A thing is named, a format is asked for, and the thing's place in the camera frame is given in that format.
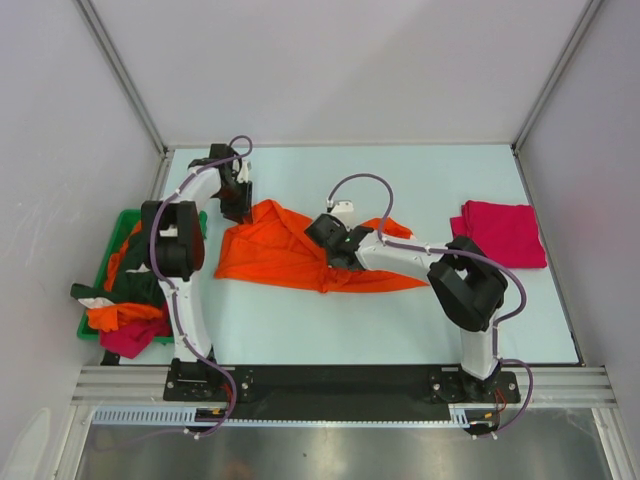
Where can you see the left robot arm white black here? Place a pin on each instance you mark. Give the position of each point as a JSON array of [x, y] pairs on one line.
[[176, 254]]

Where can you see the green plastic bin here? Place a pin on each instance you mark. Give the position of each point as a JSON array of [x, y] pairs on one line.
[[119, 229]]

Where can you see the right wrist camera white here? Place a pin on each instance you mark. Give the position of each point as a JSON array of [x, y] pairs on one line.
[[343, 211]]

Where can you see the orange t shirt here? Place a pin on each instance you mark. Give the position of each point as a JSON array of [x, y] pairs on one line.
[[107, 319], [274, 250]]

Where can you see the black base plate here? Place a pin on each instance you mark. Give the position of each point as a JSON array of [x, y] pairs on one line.
[[332, 393]]

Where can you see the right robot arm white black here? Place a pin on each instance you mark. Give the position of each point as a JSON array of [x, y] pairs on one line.
[[469, 290]]

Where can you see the folded magenta t shirt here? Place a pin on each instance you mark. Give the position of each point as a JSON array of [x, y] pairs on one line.
[[507, 234]]

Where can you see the grey slotted cable duct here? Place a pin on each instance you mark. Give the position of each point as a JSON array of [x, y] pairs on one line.
[[182, 417]]

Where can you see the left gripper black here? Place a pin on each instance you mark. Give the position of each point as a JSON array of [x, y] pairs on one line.
[[247, 202]]

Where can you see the dark green t shirt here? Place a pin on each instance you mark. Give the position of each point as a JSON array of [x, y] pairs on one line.
[[128, 279]]

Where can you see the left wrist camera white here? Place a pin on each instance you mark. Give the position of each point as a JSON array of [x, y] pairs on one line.
[[243, 172]]

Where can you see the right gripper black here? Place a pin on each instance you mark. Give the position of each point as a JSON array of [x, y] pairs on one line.
[[329, 262]]

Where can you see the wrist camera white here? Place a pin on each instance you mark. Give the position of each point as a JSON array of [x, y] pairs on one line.
[[343, 211], [243, 172]]

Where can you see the aluminium frame rail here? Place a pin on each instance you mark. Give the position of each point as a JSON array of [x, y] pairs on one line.
[[554, 387]]

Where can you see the magenta t shirt in bin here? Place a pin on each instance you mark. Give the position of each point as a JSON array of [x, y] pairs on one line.
[[130, 340]]

